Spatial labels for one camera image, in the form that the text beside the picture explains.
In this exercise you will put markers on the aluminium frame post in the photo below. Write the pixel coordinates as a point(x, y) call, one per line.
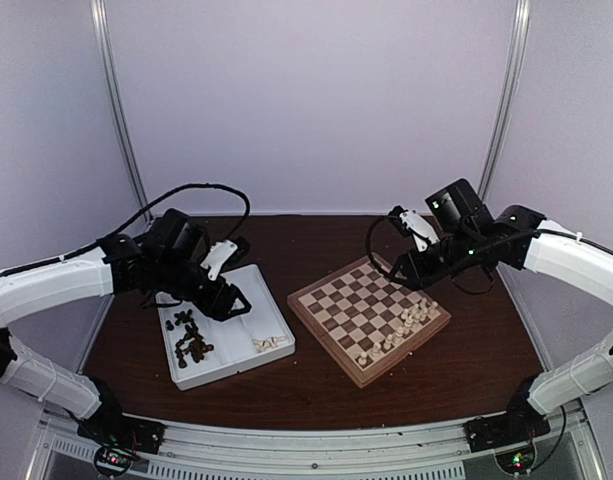
point(119, 119)
point(513, 70)

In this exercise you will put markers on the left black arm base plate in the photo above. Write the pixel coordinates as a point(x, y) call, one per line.
point(132, 434)

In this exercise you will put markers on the controller board with leds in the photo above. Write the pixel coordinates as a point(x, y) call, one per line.
point(515, 462)
point(111, 462)

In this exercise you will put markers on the pile of dark chess pieces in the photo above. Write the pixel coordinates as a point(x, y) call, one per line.
point(192, 343)

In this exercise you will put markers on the front aluminium frame rail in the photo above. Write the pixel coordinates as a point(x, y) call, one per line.
point(428, 451)

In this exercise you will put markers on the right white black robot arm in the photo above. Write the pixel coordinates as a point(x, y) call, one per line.
point(465, 235)

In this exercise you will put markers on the left aluminium frame post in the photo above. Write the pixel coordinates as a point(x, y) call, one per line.
point(119, 119)

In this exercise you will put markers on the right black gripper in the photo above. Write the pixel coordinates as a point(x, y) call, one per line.
point(410, 266)

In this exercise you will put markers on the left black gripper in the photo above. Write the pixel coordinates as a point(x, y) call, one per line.
point(216, 304)

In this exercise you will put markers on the left controller board with LEDs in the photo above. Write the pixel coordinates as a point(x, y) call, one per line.
point(111, 462)

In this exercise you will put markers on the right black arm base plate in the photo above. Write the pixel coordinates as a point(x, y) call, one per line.
point(484, 433)

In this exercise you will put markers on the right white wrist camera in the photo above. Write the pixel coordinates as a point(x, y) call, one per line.
point(410, 223)

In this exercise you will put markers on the white plastic compartment tray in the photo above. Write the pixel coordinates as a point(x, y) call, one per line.
point(232, 339)

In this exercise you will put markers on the right aluminium frame post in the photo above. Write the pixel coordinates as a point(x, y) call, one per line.
point(513, 70)

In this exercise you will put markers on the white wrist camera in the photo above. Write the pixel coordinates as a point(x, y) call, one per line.
point(223, 253)
point(410, 223)

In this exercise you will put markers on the pile of light chess pieces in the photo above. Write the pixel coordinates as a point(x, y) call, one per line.
point(272, 343)

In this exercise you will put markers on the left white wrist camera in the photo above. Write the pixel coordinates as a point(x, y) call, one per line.
point(223, 253)

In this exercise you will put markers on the light chess pawn piece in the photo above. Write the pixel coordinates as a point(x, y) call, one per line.
point(433, 311)

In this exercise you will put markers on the right controller board with LEDs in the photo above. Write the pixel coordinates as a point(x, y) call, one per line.
point(515, 462)

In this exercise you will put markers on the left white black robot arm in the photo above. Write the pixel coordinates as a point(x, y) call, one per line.
point(174, 255)

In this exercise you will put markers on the light chess queen piece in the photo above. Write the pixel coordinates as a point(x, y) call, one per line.
point(388, 343)

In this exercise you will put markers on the wooden chess board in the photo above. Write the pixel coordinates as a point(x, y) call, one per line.
point(354, 307)

